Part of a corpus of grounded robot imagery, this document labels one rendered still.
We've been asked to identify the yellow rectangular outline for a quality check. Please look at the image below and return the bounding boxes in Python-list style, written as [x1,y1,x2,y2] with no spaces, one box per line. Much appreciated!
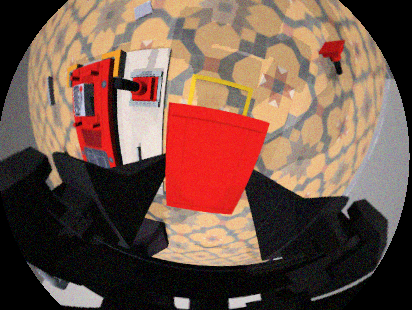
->
[187,74,254,115]

